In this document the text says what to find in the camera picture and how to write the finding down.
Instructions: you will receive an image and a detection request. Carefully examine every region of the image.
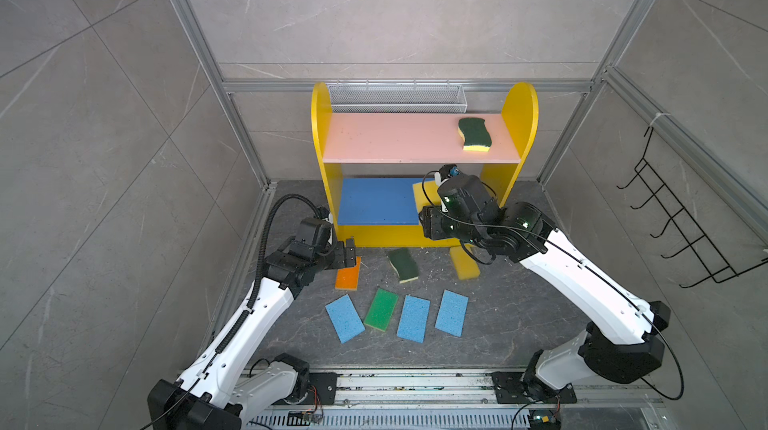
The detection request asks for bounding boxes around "yellow sponge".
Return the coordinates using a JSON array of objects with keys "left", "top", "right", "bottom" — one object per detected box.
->
[
  {"left": 449, "top": 246, "right": 481, "bottom": 281},
  {"left": 412, "top": 180, "right": 441, "bottom": 213}
]

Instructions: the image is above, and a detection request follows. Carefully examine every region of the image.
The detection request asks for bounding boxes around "blue sponge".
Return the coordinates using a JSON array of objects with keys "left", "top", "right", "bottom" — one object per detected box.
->
[
  {"left": 435, "top": 290, "right": 469, "bottom": 337},
  {"left": 325, "top": 295, "right": 365, "bottom": 343},
  {"left": 397, "top": 295, "right": 430, "bottom": 343}
]

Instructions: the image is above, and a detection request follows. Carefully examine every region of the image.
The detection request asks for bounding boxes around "green scouring sponge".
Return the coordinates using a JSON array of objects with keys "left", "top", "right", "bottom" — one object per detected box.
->
[
  {"left": 387, "top": 248, "right": 419, "bottom": 283},
  {"left": 458, "top": 117, "right": 492, "bottom": 152}
]

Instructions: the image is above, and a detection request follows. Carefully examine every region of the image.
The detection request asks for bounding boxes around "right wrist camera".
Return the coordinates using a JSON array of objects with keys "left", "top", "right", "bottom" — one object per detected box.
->
[{"left": 439, "top": 164, "right": 461, "bottom": 180}]

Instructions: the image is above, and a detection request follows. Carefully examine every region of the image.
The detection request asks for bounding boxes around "bright green sponge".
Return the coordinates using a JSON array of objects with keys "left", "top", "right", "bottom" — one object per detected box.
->
[{"left": 363, "top": 288, "right": 399, "bottom": 332}]

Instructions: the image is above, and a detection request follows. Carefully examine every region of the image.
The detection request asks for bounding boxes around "blue sponge middle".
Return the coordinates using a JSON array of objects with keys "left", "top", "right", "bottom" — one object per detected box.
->
[{"left": 397, "top": 295, "right": 430, "bottom": 343}]

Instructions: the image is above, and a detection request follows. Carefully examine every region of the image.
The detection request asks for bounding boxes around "aluminium frame profile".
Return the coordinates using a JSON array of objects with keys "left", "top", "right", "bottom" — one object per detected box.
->
[{"left": 169, "top": 0, "right": 270, "bottom": 189}]

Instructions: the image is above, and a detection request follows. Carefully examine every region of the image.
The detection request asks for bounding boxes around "black corrugated cable conduit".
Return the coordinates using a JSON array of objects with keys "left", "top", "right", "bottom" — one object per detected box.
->
[{"left": 249, "top": 193, "right": 325, "bottom": 311}]

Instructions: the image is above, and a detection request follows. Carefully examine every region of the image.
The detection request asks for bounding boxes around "black wire hook rack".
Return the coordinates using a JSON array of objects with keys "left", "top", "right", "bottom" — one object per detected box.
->
[{"left": 616, "top": 126, "right": 767, "bottom": 289}]

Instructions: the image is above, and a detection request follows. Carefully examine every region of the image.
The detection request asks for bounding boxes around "orange sponge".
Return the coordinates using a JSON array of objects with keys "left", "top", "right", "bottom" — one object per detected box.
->
[{"left": 335, "top": 257, "right": 361, "bottom": 291}]

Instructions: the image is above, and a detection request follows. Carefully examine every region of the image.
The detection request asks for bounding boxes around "pink upper shelf board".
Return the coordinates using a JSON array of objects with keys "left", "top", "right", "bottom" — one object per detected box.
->
[{"left": 320, "top": 113, "right": 522, "bottom": 164}]

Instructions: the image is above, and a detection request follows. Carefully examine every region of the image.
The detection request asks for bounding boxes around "wire mesh basket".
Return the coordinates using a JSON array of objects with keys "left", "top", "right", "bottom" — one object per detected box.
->
[{"left": 328, "top": 83, "right": 468, "bottom": 114}]

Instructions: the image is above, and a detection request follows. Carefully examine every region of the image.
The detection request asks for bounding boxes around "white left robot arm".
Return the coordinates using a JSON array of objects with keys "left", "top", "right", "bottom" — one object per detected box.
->
[{"left": 147, "top": 218, "right": 357, "bottom": 429}]

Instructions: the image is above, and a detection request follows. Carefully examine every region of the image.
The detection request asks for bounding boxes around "blue sponge right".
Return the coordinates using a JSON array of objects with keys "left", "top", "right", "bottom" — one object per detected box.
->
[{"left": 435, "top": 290, "right": 469, "bottom": 337}]

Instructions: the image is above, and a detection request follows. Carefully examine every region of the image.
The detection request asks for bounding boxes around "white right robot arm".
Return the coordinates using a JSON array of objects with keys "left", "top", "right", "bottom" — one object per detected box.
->
[{"left": 414, "top": 168, "right": 671, "bottom": 401}]

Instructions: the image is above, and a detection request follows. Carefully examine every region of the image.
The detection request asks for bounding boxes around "yellow shelf unit frame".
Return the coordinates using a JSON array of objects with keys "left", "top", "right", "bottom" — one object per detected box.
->
[{"left": 311, "top": 82, "right": 539, "bottom": 247}]

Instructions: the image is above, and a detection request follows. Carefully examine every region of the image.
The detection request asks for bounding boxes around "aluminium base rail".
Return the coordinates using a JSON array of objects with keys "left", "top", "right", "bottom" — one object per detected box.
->
[{"left": 173, "top": 367, "right": 664, "bottom": 430}]

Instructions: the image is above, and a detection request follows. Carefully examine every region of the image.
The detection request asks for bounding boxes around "blue sponge far left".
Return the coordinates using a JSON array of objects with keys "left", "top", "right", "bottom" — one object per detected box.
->
[{"left": 325, "top": 295, "right": 365, "bottom": 343}]

